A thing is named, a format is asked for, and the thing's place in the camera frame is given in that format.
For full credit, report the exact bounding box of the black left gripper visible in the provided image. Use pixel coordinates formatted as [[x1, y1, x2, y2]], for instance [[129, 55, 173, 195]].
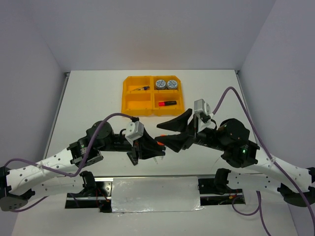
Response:
[[99, 126, 165, 162]]

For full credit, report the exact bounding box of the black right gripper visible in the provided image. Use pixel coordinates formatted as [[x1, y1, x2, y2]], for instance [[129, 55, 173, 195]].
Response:
[[153, 107, 227, 152]]

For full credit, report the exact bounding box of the black highlighter orange tip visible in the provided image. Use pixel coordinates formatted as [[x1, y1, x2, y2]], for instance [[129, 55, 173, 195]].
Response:
[[155, 134, 166, 146]]

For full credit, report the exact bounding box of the black highlighter pink tip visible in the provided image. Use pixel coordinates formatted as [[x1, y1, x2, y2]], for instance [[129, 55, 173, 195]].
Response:
[[158, 100, 177, 107]]

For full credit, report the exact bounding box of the round blue-white tin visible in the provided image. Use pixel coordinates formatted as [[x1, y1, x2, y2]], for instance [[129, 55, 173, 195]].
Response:
[[155, 79, 166, 90], [166, 79, 178, 90]]

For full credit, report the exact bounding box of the small glue bottle blue cap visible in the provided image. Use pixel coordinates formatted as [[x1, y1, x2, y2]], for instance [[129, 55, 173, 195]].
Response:
[[131, 86, 150, 91]]

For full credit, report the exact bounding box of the black highlighter blue tip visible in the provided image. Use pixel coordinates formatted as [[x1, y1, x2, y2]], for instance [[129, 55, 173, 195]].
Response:
[[127, 152, 139, 166]]

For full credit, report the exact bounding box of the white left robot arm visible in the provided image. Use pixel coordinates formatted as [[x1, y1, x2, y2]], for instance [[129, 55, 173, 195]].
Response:
[[0, 119, 165, 212]]

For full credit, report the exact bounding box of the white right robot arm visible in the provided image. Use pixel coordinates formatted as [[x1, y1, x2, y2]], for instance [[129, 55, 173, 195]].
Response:
[[155, 109, 315, 207]]

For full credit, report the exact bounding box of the orange four-compartment organizer tray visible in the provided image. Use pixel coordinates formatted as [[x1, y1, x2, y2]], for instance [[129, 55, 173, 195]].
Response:
[[121, 75, 185, 116]]

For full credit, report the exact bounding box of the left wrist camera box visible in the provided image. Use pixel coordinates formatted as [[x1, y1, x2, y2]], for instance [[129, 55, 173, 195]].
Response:
[[125, 121, 144, 145]]

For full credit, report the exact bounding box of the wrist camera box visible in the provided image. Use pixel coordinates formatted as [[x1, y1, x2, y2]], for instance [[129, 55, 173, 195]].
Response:
[[193, 98, 214, 131], [125, 121, 144, 145]]

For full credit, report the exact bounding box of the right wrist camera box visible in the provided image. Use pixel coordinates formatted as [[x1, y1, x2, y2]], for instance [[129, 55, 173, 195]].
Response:
[[193, 98, 214, 131]]

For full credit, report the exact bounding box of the foil-covered base plate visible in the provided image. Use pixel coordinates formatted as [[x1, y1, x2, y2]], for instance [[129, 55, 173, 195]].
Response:
[[111, 177, 203, 213]]

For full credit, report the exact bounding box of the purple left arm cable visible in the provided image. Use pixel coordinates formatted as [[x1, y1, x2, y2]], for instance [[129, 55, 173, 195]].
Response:
[[4, 113, 138, 212]]

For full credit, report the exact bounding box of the black mounting rail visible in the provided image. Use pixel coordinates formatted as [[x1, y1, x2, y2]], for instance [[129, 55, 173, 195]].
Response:
[[65, 176, 245, 213]]

